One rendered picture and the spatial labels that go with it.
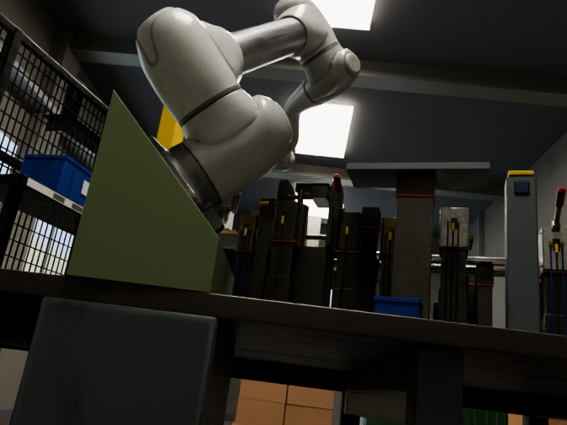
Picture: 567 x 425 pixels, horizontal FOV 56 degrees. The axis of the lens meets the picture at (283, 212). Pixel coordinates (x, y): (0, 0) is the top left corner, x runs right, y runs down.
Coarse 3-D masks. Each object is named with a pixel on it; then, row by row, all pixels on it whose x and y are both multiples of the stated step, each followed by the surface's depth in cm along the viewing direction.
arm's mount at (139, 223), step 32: (128, 128) 100; (96, 160) 97; (128, 160) 98; (160, 160) 98; (96, 192) 95; (128, 192) 96; (160, 192) 96; (96, 224) 94; (128, 224) 94; (160, 224) 94; (192, 224) 94; (96, 256) 92; (128, 256) 92; (160, 256) 92; (192, 256) 92; (224, 256) 104; (192, 288) 90; (224, 288) 111
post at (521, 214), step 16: (512, 192) 134; (528, 192) 132; (512, 208) 132; (528, 208) 131; (512, 224) 131; (528, 224) 130; (512, 240) 130; (528, 240) 129; (512, 256) 129; (528, 256) 128; (512, 272) 127; (528, 272) 126; (512, 288) 126; (528, 288) 125; (512, 304) 125; (528, 304) 124; (512, 320) 124; (528, 320) 123
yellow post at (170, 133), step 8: (168, 112) 278; (160, 120) 278; (168, 120) 276; (160, 128) 275; (168, 128) 274; (176, 128) 274; (160, 136) 274; (168, 136) 272; (176, 136) 275; (168, 144) 271
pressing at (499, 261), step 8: (224, 248) 181; (232, 248) 181; (376, 256) 171; (432, 256) 161; (472, 256) 158; (480, 256) 158; (336, 264) 187; (432, 264) 172; (472, 264) 165; (488, 264) 163; (496, 264) 162; (504, 264) 161; (432, 272) 178; (472, 272) 174; (496, 272) 171; (504, 272) 170
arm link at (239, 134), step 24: (240, 96) 108; (264, 96) 113; (192, 120) 106; (216, 120) 105; (240, 120) 106; (264, 120) 108; (288, 120) 112; (192, 144) 107; (216, 144) 106; (240, 144) 106; (264, 144) 108; (288, 144) 113; (216, 168) 105; (240, 168) 107; (264, 168) 111
